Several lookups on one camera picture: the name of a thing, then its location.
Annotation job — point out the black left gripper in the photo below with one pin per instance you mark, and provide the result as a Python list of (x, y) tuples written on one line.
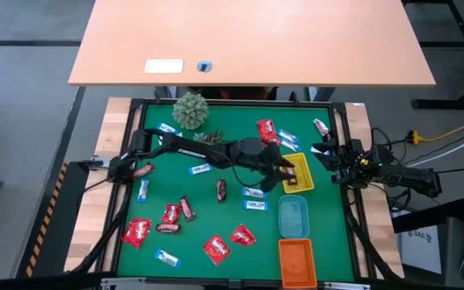
[(256, 153)]

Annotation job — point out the dark desk leg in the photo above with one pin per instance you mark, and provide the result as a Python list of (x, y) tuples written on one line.
[(321, 93), (163, 92)]

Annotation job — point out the blue white candy bar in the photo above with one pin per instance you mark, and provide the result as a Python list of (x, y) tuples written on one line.
[(290, 145), (166, 128), (143, 190), (255, 205), (316, 150), (167, 258), (288, 135), (200, 169), (254, 193)]

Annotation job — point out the black aluminium table frame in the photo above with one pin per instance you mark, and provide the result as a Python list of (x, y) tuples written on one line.
[(248, 102)]

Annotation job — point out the red Skittles candy bag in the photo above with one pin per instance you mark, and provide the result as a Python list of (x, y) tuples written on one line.
[(137, 233), (216, 249), (267, 131), (171, 213), (243, 235)]

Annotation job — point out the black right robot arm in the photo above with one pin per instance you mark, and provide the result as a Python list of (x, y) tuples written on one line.
[(417, 179)]

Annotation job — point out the orange plastic basket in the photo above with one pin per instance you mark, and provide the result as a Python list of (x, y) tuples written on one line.
[(296, 263)]

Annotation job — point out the small black clamp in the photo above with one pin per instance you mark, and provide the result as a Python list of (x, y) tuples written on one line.
[(294, 96)]

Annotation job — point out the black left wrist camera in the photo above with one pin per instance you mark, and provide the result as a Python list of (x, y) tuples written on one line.
[(272, 183)]

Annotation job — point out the silver aluminium rail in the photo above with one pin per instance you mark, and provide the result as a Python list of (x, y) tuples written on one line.
[(121, 282), (346, 286)]

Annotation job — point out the green table mat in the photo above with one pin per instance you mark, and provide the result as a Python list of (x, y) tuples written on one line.
[(208, 217)]

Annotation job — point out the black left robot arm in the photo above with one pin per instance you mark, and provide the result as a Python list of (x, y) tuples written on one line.
[(200, 152)]

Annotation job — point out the round pale green succulent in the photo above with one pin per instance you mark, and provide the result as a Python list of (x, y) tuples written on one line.
[(190, 110)]

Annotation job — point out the light wooden desk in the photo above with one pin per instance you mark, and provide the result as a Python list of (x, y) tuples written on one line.
[(256, 36)]

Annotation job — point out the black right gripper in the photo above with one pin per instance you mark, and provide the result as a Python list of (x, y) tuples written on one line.
[(353, 161)]

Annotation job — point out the yellow plastic basket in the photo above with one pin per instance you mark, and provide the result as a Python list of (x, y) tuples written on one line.
[(305, 169)]

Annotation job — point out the dark red candy bar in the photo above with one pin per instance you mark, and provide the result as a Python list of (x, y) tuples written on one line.
[(187, 208), (292, 177), (168, 228), (221, 190), (143, 171)]

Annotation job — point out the white rectangular desk plate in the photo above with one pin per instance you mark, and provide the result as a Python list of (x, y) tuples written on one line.
[(163, 66)]

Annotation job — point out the black metal stand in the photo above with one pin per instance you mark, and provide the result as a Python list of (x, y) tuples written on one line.
[(437, 104)]

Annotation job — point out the black hazard-striped platform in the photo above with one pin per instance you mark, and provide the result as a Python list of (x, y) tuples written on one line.
[(56, 225)]

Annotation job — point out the light blue plastic bin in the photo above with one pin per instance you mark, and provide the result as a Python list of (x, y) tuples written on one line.
[(293, 217)]

